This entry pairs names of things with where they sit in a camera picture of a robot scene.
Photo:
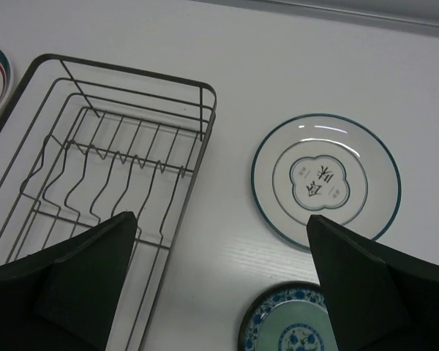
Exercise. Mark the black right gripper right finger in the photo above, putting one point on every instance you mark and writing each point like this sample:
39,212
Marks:
378,298

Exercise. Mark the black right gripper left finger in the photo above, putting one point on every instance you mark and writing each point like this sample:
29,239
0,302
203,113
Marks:
65,297

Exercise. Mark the blue floral green plate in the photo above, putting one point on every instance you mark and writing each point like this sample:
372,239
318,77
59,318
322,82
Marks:
287,316

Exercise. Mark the white plate teal rim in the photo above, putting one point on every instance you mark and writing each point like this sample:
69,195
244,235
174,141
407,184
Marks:
324,164

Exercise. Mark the grey wire dish rack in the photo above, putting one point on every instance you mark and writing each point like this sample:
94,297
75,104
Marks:
81,141

